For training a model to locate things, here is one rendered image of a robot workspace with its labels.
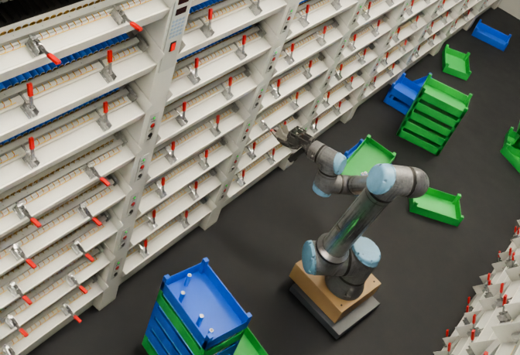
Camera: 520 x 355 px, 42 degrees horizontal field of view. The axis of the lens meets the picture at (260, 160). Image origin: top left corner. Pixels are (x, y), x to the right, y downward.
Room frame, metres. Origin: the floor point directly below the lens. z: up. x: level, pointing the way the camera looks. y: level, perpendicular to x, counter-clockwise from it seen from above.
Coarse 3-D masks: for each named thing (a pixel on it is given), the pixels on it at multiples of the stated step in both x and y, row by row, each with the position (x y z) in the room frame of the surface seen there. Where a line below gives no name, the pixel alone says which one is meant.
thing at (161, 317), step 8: (160, 312) 1.54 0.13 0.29; (160, 320) 1.54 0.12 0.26; (168, 320) 1.56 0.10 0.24; (168, 328) 1.51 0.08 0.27; (176, 336) 1.47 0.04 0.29; (176, 344) 1.47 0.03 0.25; (184, 344) 1.48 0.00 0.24; (232, 344) 1.54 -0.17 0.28; (184, 352) 1.44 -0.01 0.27; (224, 352) 1.50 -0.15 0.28
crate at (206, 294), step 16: (192, 272) 1.68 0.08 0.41; (208, 272) 1.70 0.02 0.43; (160, 288) 1.57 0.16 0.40; (176, 288) 1.59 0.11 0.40; (192, 288) 1.62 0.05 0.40; (208, 288) 1.65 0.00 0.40; (224, 288) 1.64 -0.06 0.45; (176, 304) 1.51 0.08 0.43; (192, 304) 1.55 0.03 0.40; (208, 304) 1.58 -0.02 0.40; (224, 304) 1.61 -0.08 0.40; (192, 320) 1.45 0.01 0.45; (208, 320) 1.51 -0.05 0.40; (224, 320) 1.54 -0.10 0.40; (240, 320) 1.57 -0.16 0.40; (208, 336) 1.40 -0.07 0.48; (224, 336) 1.46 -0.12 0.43
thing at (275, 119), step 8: (304, 88) 2.93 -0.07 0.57; (312, 88) 2.94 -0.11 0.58; (304, 96) 2.89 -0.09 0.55; (312, 96) 2.92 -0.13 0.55; (280, 104) 2.73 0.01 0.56; (288, 104) 2.76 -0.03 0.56; (304, 104) 2.84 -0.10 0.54; (280, 112) 2.68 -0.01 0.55; (288, 112) 2.72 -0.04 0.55; (256, 120) 2.54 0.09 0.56; (264, 120) 2.57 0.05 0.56; (272, 120) 2.61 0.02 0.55; (280, 120) 2.64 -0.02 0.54; (256, 128) 2.50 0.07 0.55; (248, 136) 2.37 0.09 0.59; (256, 136) 2.46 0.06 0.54
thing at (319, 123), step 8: (352, 96) 3.59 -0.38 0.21; (336, 104) 3.48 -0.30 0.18; (344, 104) 3.53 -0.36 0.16; (352, 104) 3.58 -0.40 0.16; (328, 112) 3.37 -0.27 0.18; (336, 112) 3.41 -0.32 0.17; (344, 112) 3.48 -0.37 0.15; (312, 120) 3.21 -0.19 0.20; (320, 120) 3.28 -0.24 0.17; (328, 120) 3.33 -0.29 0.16; (312, 128) 3.17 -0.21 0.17; (320, 128) 3.23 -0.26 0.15
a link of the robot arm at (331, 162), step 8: (320, 152) 2.38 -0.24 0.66; (328, 152) 2.38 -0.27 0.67; (336, 152) 2.39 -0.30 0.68; (320, 160) 2.36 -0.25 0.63; (328, 160) 2.35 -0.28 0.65; (336, 160) 2.35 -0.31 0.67; (344, 160) 2.38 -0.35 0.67; (320, 168) 2.35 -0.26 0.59; (328, 168) 2.34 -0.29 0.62; (336, 168) 2.33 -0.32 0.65
